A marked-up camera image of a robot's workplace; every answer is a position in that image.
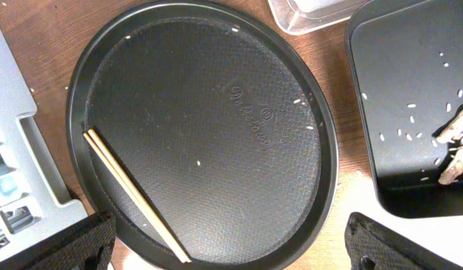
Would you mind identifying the blue cup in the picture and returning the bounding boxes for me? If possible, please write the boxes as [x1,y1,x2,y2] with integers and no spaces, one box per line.
[0,177,18,196]

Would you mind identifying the food scraps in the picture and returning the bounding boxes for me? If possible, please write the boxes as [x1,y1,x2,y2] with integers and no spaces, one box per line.
[437,109,463,185]

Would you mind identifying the grey dishwasher rack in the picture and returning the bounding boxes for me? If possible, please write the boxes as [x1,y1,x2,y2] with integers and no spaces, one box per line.
[0,29,87,262]

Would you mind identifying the black rectangular tray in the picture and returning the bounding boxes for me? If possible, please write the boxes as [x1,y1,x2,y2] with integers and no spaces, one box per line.
[345,0,463,218]

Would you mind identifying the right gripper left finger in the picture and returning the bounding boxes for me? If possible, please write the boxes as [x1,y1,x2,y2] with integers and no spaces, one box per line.
[0,211,116,270]

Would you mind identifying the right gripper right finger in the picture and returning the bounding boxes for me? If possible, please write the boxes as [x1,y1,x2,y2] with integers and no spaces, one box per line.
[344,212,463,270]

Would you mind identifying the clear plastic bin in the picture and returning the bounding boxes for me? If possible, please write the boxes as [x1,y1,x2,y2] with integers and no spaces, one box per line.
[268,0,368,35]

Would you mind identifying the round black tray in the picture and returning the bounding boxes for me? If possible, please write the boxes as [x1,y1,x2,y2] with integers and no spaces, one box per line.
[66,1,338,269]

